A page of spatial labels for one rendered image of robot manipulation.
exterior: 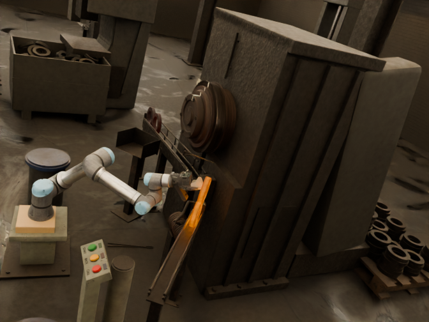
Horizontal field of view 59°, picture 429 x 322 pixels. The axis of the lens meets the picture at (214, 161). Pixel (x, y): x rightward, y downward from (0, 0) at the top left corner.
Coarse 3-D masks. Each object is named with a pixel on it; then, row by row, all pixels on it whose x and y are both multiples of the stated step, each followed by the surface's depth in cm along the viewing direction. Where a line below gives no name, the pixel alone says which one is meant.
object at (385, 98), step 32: (416, 64) 235; (384, 96) 232; (352, 128) 236; (384, 128) 247; (352, 160) 250; (384, 160) 263; (352, 192) 267; (320, 224) 277; (352, 224) 286; (320, 256) 293; (352, 256) 318
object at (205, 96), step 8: (200, 88) 243; (200, 96) 238; (208, 96) 232; (208, 104) 231; (208, 112) 230; (208, 120) 230; (208, 128) 231; (200, 136) 236; (208, 136) 232; (192, 144) 252; (200, 144) 240
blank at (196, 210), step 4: (196, 204) 213; (200, 204) 214; (196, 208) 212; (200, 208) 219; (192, 212) 211; (196, 212) 211; (192, 216) 211; (196, 216) 210; (192, 220) 211; (196, 220) 215; (192, 224) 213
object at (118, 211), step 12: (120, 132) 292; (132, 132) 305; (144, 132) 302; (120, 144) 298; (132, 144) 305; (144, 144) 306; (156, 144) 294; (144, 156) 286; (132, 168) 301; (132, 180) 304; (120, 216) 314; (132, 216) 318
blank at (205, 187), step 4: (204, 180) 208; (208, 180) 209; (204, 184) 206; (208, 184) 207; (204, 188) 206; (208, 188) 218; (200, 192) 206; (204, 192) 205; (200, 196) 206; (204, 196) 206; (200, 200) 208
